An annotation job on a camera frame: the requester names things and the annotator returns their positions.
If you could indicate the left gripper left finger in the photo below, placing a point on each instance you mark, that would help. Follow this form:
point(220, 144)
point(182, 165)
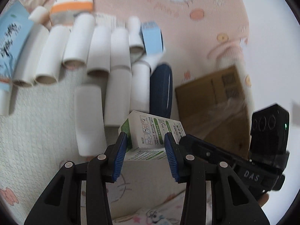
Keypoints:
point(60, 201)

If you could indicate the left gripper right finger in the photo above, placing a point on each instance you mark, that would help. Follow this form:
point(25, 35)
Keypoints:
point(232, 202)

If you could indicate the right hand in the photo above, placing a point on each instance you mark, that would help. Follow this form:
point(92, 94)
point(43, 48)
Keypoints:
point(263, 199)

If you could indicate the white paper tube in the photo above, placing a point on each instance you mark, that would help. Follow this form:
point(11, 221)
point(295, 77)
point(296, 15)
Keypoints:
point(77, 47)
point(117, 101)
point(89, 122)
point(50, 62)
point(136, 44)
point(98, 61)
point(30, 55)
point(140, 84)

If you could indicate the brown cardboard box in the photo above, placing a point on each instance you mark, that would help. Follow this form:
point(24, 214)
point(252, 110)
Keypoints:
point(216, 108)

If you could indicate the green white long box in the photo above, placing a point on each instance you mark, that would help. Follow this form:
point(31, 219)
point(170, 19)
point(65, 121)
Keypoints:
point(146, 135)

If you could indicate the dark blue oval case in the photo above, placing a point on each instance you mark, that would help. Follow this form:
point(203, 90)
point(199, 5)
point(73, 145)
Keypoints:
point(161, 91)

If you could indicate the light blue seaweed box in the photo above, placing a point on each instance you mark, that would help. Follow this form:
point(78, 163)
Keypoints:
point(15, 28)

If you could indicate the orange white tissue pack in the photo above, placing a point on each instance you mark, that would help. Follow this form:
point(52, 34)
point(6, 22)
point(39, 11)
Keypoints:
point(65, 11)

